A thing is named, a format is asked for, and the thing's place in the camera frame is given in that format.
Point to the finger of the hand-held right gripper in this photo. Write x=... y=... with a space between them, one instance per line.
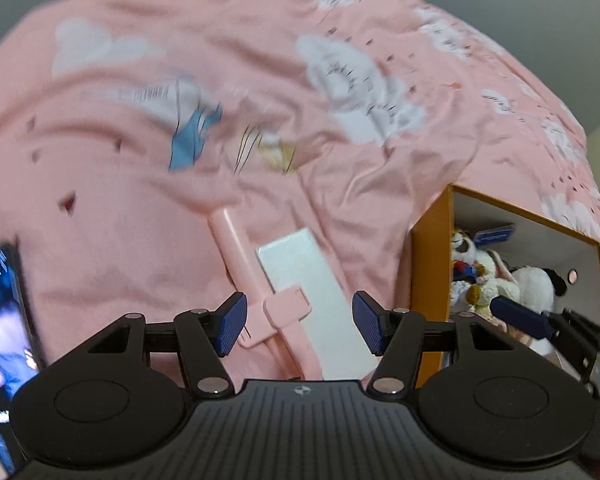
x=520 y=317

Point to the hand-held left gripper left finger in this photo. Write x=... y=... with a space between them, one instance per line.
x=230 y=326

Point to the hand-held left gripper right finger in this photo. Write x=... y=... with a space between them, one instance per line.
x=367 y=326

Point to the white plush with striped hat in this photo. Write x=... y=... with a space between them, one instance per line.
x=532 y=280

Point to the cream crocheted bunny doll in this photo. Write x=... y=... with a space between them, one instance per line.
x=492 y=282

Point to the white board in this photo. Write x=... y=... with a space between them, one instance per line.
x=320 y=300

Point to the pink plastic clip stand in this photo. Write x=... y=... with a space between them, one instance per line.
x=230 y=245

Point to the calico plush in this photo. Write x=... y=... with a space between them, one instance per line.
x=462 y=260

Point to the orange cardboard box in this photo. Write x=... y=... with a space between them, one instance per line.
x=430 y=270

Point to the blue paper hang tag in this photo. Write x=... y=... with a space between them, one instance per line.
x=497 y=236

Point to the pink printed blanket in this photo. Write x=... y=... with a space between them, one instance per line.
x=155 y=220

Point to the black smartphone with lit screen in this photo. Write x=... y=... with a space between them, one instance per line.
x=0 y=320

